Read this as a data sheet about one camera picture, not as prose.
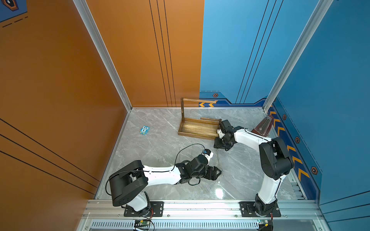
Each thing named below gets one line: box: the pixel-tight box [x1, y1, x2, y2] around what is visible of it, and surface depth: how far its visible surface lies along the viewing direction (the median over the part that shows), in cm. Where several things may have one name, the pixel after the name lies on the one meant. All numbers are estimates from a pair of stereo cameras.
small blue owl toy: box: [139, 125, 150, 135], surface depth 107 cm
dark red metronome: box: [251, 114, 275, 138], surface depth 96 cm
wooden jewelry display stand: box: [177, 97, 222, 141], surface depth 108 cm
